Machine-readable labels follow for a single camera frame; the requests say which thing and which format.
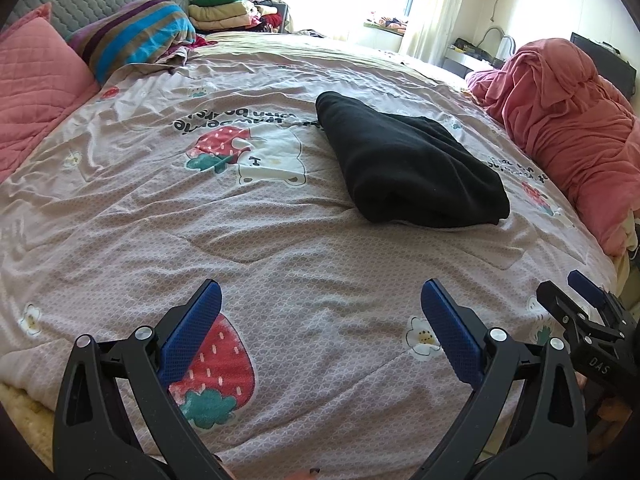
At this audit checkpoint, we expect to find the dark tool case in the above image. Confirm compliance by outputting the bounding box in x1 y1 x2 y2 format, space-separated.
452 37 494 61

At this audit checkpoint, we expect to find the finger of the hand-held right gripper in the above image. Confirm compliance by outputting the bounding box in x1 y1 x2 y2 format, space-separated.
567 270 621 318
537 282 588 341

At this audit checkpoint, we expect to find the pink quilted pillow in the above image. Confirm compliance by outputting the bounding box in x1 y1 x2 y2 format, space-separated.
0 2 101 183

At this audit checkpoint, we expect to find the pink strawberry printed blanket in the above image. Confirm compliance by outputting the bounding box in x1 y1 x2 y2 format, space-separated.
0 30 621 480

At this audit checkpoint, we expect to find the grey hose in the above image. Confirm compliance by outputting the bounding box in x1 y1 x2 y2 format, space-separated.
482 25 519 63

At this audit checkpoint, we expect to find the striped purple blue pillow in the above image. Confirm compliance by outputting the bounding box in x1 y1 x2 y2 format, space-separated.
67 0 197 86

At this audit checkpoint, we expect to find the dark furniture frame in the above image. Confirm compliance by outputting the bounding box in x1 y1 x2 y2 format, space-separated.
272 2 292 34

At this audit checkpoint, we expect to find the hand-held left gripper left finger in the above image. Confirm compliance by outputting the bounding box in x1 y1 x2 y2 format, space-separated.
52 279 226 480

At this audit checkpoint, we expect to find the white curtain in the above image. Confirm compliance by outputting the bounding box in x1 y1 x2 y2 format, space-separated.
400 0 477 66

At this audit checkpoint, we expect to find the small pink clothes pile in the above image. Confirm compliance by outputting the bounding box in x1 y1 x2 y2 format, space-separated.
367 15 408 36

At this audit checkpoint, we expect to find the stack of folded clothes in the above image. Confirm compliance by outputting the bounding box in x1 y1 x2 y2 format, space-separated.
187 0 286 36

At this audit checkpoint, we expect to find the black monitor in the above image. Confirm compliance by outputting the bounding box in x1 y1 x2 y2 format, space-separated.
570 32 639 102

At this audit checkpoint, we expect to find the light patterned cloth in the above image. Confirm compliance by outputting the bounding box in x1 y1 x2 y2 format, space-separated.
159 45 195 69

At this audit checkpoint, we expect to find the person's right hand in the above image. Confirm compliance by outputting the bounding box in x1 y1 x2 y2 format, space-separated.
597 400 633 424

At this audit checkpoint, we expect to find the beige fuzzy rug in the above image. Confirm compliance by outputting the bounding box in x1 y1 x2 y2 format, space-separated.
0 382 61 443

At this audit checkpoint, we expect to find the black sweater with orange cuffs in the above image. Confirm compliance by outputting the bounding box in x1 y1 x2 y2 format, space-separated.
315 91 511 226

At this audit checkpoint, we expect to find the white desk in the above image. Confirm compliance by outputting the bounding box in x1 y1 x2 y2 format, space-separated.
444 39 506 79

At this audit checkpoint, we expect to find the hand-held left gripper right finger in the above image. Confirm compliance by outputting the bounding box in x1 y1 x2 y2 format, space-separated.
420 277 588 480

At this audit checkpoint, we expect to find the crumpled pink blanket heap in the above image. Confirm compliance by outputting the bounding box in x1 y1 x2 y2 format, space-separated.
465 37 640 261

